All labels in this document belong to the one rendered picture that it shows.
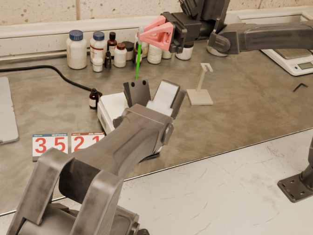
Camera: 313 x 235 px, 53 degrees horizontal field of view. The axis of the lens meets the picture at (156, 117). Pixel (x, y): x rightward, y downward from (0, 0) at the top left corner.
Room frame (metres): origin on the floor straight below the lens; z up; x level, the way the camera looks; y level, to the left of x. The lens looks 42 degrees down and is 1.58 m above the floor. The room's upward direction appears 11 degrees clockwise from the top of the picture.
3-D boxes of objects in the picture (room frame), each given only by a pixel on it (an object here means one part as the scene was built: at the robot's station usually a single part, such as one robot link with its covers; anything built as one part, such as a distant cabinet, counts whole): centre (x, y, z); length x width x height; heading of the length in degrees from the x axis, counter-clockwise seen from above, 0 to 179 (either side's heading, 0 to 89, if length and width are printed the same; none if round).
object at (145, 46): (1.13, 0.11, 0.95); 0.06 x 0.06 x 0.11
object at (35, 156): (0.54, 0.27, 0.92); 0.09 x 0.06 x 0.04; 108
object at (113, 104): (0.69, 0.09, 0.98); 0.12 x 0.12 x 0.01; 32
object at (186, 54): (1.18, -0.06, 0.94); 0.07 x 0.07 x 0.07
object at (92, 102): (0.76, 0.21, 0.93); 0.03 x 0.03 x 0.07
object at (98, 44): (1.02, 0.26, 0.96); 0.06 x 0.06 x 0.11
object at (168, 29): (0.70, 0.04, 1.22); 0.09 x 0.07 x 0.07; 123
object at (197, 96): (0.91, -0.14, 0.96); 0.08 x 0.08 x 0.13; 17
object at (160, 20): (0.69, 0.04, 1.22); 0.09 x 0.07 x 0.07; 123
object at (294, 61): (1.33, -0.55, 0.92); 0.26 x 0.19 x 0.05; 32
